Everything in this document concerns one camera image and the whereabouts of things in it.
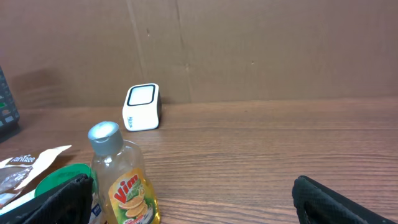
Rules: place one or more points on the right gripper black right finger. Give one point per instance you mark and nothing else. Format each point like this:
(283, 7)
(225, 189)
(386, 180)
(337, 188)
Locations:
(317, 204)

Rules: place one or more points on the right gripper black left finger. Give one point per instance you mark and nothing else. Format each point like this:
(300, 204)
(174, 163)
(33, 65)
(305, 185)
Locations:
(68, 203)

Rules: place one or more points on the green lid jar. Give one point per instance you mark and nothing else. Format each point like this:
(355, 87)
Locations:
(62, 175)

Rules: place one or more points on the yellow dish soap bottle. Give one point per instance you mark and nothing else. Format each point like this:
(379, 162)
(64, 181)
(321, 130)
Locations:
(125, 193)

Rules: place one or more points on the brown Pantree snack bag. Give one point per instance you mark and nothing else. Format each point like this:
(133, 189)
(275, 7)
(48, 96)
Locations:
(17, 172)

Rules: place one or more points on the green wet wipes pack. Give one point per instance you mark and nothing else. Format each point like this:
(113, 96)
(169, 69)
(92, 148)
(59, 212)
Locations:
(18, 202)

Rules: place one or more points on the white barcode scanner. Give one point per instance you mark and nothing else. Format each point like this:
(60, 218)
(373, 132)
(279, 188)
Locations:
(142, 108)

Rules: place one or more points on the grey plastic mesh basket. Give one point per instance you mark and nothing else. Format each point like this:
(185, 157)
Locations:
(9, 114)

